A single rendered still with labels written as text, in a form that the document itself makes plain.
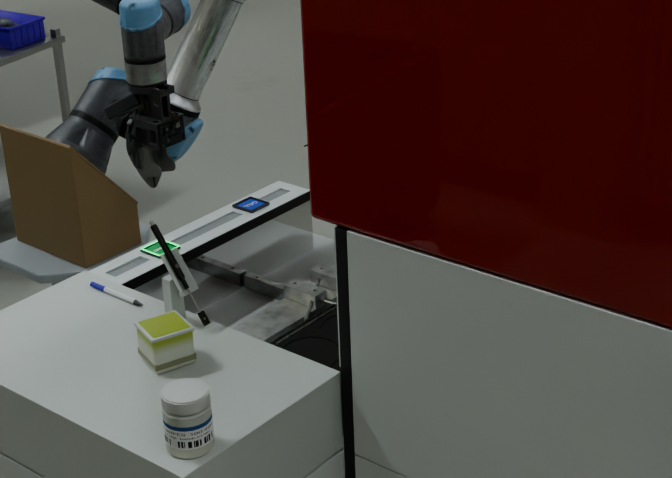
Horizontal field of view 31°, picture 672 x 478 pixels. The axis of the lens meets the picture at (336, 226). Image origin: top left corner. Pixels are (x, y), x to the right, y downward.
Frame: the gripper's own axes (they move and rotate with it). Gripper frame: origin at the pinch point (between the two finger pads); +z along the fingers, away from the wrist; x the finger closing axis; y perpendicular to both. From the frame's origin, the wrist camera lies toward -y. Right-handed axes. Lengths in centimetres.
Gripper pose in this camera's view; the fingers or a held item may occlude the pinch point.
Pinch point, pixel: (150, 180)
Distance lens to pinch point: 237.5
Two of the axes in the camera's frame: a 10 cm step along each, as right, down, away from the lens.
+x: 6.3, -3.4, 6.9
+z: 0.4, 9.1, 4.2
